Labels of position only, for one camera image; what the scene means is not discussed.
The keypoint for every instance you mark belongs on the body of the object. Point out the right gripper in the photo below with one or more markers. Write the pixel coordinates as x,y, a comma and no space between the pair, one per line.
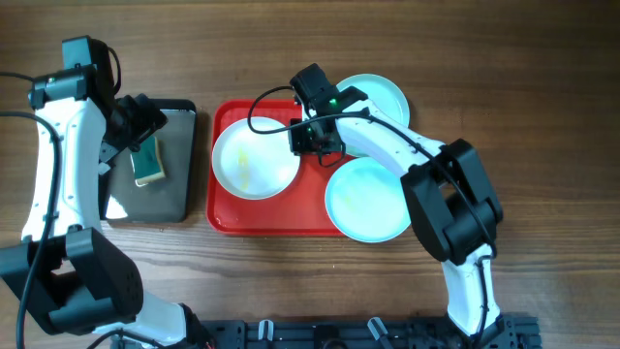
299,145

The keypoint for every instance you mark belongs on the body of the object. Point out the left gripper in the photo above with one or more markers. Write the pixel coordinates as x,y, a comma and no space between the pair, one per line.
148,117

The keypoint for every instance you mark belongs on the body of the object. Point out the green yellow sponge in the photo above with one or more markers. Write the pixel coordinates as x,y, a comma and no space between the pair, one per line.
147,162

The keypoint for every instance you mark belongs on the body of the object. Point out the light blue top plate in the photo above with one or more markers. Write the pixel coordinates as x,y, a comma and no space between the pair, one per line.
387,97

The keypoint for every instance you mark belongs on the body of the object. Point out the light blue plate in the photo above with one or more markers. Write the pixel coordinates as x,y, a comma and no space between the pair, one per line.
387,97
365,202

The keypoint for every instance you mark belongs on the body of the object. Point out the white plate with stain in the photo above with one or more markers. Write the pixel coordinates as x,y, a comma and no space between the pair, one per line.
251,159

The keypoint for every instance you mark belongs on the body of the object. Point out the light blue bottom plate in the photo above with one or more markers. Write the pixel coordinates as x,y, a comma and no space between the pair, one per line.
365,202

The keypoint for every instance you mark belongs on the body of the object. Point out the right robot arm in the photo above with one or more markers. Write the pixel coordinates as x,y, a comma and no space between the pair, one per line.
453,208

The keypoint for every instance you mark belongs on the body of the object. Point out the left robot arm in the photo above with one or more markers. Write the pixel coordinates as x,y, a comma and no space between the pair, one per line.
66,274

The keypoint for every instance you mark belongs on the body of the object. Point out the red plastic tray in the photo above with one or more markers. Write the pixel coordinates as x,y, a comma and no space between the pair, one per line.
300,210

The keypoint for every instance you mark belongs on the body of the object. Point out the black water tray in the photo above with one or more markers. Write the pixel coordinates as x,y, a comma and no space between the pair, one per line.
163,200

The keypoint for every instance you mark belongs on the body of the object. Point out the black mounting rail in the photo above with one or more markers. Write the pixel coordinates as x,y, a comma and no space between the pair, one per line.
506,332

